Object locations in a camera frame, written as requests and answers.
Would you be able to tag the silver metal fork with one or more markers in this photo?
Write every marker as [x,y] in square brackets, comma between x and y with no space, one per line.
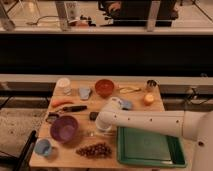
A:
[95,133]

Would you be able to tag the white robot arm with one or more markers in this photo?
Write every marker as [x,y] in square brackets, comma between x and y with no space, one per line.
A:
[195,126]

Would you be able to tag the green plastic tray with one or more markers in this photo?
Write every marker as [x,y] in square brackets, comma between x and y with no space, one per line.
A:
[143,148]

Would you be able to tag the red orange bowl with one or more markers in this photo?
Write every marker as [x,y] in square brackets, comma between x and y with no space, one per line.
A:
[104,87]

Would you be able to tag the light blue toy shoe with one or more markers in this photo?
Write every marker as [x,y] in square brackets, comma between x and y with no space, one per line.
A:
[84,93]

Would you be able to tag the blue sponge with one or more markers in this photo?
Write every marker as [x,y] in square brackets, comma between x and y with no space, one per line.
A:
[127,105]

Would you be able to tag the black rectangular block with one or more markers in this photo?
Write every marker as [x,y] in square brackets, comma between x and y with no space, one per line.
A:
[93,116]

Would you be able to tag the white plastic bottle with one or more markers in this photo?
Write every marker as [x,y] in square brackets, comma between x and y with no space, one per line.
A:
[64,85]

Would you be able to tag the yellow apple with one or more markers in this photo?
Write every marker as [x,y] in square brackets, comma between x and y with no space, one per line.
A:
[148,99]

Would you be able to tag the small metal cup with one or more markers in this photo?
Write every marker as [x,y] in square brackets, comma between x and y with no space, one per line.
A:
[151,85]

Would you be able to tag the orange carrot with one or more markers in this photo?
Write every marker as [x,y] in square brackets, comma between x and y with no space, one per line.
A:
[56,103]

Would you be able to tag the purple plastic bowl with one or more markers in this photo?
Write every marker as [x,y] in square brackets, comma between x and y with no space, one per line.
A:
[64,128]

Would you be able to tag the small black measuring cup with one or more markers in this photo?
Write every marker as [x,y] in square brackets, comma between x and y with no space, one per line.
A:
[51,117]

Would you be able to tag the wooden board table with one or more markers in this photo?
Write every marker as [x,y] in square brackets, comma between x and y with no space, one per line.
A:
[64,156]

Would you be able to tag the bunch of dark grapes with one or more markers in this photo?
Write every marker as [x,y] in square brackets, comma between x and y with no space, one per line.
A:
[98,150]

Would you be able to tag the blue plastic cup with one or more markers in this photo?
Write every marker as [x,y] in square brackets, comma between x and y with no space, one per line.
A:
[43,148]

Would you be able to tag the black stand leg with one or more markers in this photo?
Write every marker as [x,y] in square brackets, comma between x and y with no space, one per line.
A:
[31,139]

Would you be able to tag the black handled knife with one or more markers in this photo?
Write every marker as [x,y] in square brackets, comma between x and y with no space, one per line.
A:
[72,109]

